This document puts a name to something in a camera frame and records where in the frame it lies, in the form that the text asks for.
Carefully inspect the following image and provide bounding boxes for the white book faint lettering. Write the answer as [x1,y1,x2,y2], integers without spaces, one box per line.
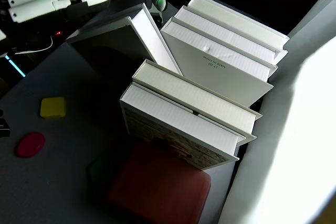
[187,0,291,50]

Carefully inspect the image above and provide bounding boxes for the black and grey book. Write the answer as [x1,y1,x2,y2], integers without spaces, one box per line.
[119,81,240,171]

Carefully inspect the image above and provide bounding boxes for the yellow square block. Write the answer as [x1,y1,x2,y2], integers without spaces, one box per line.
[39,97,67,120]

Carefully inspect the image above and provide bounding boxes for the magenta round block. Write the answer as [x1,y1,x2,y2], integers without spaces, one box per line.
[15,131,46,158]

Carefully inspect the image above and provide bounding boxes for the grey book chinese lettering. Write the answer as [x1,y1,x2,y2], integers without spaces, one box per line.
[131,58,264,141]

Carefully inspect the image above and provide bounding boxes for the white book fashion india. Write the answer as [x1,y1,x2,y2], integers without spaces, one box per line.
[66,2,185,77]

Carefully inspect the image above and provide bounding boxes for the white backdrop panel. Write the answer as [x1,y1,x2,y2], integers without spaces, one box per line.
[217,0,336,224]

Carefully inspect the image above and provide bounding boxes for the cyan light strip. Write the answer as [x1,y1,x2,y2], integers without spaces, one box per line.
[5,54,26,78]

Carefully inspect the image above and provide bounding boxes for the thin white cable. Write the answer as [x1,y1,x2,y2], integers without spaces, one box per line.
[13,36,54,55]

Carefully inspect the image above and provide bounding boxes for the grey book special issue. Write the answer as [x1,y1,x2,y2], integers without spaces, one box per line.
[174,5,289,65]

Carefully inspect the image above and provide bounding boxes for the grey table cloth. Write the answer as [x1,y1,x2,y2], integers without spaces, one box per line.
[0,0,237,224]

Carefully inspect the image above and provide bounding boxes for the green square block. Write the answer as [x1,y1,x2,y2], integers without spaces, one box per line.
[87,153,116,186]

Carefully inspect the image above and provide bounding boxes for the plain grey book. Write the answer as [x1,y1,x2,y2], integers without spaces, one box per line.
[160,16,279,110]

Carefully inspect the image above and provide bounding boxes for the red hardcover book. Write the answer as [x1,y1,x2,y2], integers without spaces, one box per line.
[106,140,212,224]

